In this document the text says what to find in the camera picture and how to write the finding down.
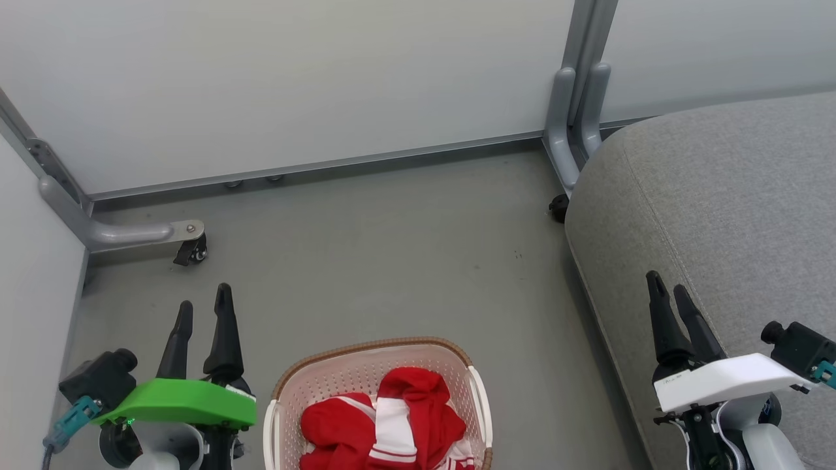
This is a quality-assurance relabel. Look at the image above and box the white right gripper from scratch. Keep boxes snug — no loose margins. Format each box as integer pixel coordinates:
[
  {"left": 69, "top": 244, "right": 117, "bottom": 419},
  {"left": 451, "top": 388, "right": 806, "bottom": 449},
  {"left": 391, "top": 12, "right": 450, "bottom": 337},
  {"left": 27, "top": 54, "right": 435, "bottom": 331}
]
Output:
[{"left": 646, "top": 270, "right": 814, "bottom": 470}]

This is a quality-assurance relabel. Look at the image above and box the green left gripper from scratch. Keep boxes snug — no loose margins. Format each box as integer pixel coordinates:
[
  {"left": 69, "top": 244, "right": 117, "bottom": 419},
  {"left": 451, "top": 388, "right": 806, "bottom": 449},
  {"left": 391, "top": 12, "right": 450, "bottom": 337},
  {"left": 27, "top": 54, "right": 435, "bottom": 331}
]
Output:
[{"left": 91, "top": 283, "right": 257, "bottom": 470}]

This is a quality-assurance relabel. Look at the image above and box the teal left cable connector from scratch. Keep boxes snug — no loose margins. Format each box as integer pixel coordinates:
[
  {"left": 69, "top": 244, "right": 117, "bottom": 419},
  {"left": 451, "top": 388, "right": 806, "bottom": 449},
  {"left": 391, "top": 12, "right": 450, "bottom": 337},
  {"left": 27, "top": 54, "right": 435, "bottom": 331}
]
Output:
[{"left": 42, "top": 396, "right": 103, "bottom": 470}]

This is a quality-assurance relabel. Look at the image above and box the grey partition post with feet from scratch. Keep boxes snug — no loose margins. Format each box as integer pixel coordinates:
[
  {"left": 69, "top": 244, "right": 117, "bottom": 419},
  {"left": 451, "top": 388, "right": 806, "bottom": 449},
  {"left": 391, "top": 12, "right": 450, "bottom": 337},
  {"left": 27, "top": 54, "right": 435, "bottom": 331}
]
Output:
[{"left": 543, "top": 0, "right": 619, "bottom": 196}]

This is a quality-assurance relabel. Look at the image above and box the white perforated laundry basket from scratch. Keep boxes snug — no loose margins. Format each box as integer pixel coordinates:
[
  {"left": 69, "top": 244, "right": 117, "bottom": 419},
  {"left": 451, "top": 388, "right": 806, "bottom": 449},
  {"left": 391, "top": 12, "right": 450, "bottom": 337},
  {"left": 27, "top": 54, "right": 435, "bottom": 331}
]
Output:
[{"left": 263, "top": 337, "right": 494, "bottom": 470}]

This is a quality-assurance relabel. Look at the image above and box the long grey partition foot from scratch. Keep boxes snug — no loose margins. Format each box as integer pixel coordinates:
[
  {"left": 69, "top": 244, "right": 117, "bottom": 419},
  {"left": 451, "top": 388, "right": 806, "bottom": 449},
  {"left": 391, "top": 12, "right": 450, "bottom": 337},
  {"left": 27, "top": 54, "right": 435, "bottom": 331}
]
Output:
[{"left": 26, "top": 138, "right": 205, "bottom": 254}]

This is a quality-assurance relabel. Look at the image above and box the grey fabric sofa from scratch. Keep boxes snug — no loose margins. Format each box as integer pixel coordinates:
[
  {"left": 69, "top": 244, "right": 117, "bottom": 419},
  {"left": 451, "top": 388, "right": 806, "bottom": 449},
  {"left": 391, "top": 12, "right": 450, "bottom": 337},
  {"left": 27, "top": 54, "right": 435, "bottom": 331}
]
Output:
[{"left": 564, "top": 91, "right": 836, "bottom": 470}]

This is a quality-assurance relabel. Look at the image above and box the red and white garment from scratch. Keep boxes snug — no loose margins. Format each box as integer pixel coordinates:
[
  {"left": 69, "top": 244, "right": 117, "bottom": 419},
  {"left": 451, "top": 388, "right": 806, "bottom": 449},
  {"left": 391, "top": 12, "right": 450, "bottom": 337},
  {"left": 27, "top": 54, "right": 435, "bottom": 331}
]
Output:
[{"left": 299, "top": 367, "right": 476, "bottom": 470}]

